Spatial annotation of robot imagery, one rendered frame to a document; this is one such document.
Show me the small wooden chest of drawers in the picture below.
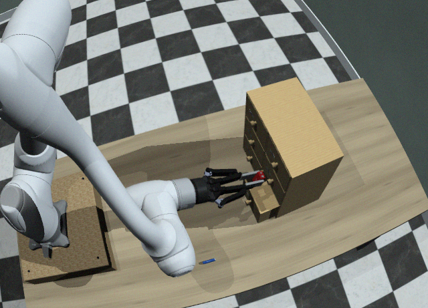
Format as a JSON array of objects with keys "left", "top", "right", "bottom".
[{"left": 245, "top": 78, "right": 344, "bottom": 218}]

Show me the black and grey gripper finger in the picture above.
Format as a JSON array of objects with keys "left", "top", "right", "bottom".
[
  {"left": 212, "top": 180, "right": 264, "bottom": 208},
  {"left": 204, "top": 168, "right": 259, "bottom": 185}
]

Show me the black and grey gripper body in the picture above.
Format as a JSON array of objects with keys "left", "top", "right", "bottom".
[{"left": 190, "top": 176, "right": 222, "bottom": 204}]

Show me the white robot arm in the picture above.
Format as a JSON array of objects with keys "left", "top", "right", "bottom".
[{"left": 0, "top": 0, "right": 197, "bottom": 277}]

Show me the brown wooden drawer front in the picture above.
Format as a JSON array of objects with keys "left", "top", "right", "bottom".
[
  {"left": 245, "top": 116, "right": 265, "bottom": 166},
  {"left": 245, "top": 177, "right": 280, "bottom": 223},
  {"left": 244, "top": 135, "right": 261, "bottom": 171},
  {"left": 263, "top": 155, "right": 285, "bottom": 205},
  {"left": 246, "top": 96, "right": 268, "bottom": 150},
  {"left": 266, "top": 135, "right": 291, "bottom": 191}
]

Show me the red nine-volt battery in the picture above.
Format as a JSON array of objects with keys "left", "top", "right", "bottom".
[{"left": 252, "top": 171, "right": 265, "bottom": 181}]

